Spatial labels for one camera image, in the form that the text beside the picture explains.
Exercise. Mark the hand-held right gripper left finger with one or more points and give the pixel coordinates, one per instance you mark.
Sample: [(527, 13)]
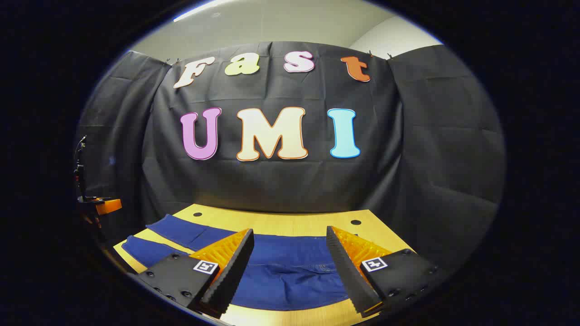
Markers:
[(233, 271)]

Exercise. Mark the blue denim jeans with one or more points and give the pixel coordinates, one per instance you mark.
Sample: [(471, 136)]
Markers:
[(290, 271)]

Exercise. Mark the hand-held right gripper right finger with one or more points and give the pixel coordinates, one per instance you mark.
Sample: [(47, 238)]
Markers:
[(346, 271)]

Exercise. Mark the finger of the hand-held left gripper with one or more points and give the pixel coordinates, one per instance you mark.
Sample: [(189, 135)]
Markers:
[(109, 206)]

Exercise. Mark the black backdrop cloth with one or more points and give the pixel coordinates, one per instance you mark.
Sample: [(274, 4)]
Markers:
[(281, 181)]

